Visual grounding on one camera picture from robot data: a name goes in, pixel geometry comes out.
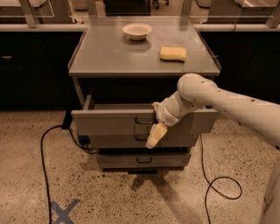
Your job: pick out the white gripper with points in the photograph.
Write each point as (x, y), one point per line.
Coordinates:
(163, 115)

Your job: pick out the grey top drawer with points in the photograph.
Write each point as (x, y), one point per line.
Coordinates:
(136, 119)

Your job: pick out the grey drawer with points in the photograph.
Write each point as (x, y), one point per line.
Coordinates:
(136, 119)
(135, 161)
(139, 141)

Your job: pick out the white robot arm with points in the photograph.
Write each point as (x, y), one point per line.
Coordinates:
(261, 117)

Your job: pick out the grey drawer cabinet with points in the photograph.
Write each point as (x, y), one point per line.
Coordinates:
(110, 68)

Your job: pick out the grey middle drawer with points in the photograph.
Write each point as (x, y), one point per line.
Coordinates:
(139, 141)

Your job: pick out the grey bottom drawer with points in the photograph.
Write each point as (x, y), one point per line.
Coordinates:
(135, 161)

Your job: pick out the yellow sponge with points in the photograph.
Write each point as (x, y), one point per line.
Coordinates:
(173, 53)

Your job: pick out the blue power box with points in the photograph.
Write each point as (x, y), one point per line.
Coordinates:
(83, 139)

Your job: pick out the white bowl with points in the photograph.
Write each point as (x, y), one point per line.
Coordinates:
(137, 31)

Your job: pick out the blue tape cross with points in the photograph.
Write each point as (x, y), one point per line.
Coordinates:
(63, 214)

